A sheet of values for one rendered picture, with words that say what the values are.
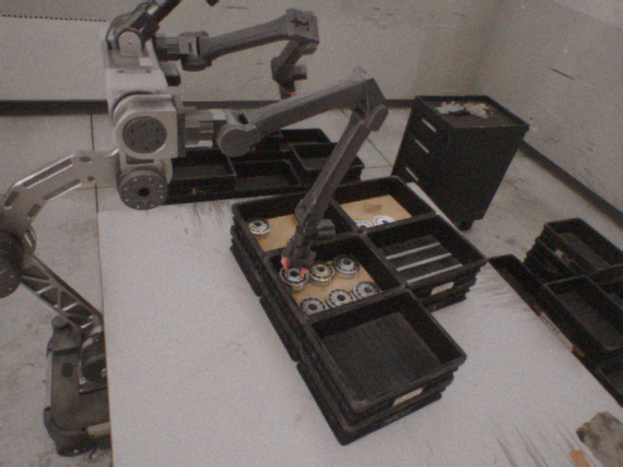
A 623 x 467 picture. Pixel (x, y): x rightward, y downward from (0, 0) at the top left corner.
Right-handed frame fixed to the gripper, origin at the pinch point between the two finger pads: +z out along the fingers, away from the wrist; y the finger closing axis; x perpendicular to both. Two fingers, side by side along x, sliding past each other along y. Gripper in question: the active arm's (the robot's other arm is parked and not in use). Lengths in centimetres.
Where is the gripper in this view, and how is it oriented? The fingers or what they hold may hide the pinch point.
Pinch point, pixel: (294, 272)
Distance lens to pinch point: 155.0
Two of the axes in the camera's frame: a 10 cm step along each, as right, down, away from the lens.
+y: -9.4, -3.2, 1.0
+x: -2.8, 5.8, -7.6
